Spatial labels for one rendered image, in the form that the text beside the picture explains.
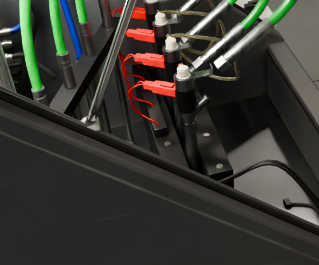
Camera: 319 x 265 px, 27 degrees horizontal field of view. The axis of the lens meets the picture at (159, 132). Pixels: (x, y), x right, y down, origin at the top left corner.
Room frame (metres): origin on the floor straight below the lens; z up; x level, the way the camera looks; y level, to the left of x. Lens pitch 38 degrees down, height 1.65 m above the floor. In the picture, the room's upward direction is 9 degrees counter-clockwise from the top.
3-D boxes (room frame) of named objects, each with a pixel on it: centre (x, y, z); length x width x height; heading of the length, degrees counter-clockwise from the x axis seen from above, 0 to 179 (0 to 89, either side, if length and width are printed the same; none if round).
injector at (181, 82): (0.77, -0.06, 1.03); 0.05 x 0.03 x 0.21; 96
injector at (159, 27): (0.93, -0.04, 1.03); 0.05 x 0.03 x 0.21; 96
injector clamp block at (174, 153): (0.89, -0.03, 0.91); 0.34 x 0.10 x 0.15; 6
